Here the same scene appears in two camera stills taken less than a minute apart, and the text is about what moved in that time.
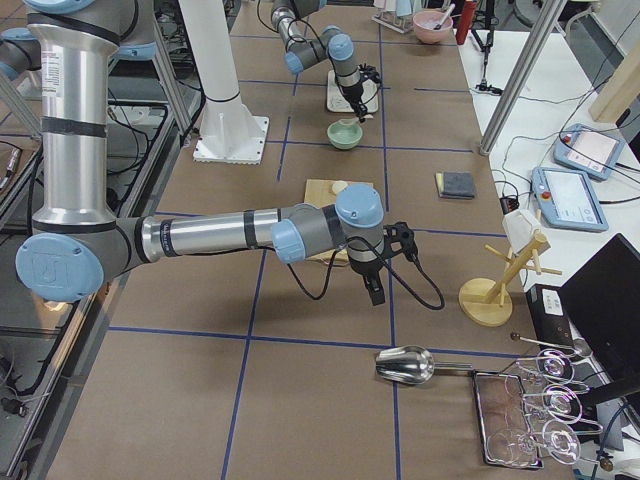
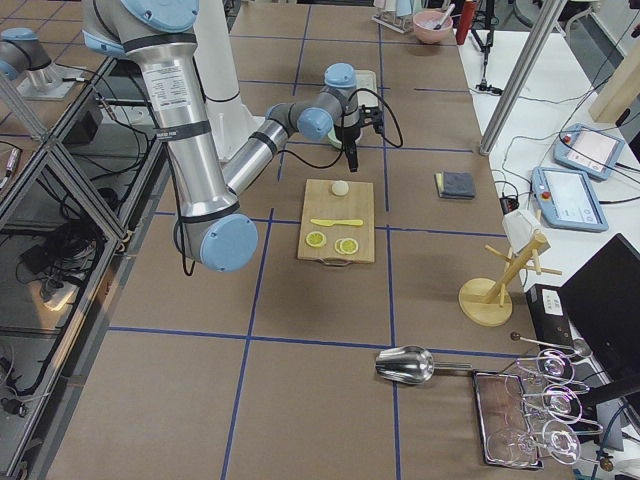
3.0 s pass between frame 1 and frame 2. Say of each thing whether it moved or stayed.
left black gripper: moved
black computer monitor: stayed
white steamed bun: stayed
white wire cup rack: stayed
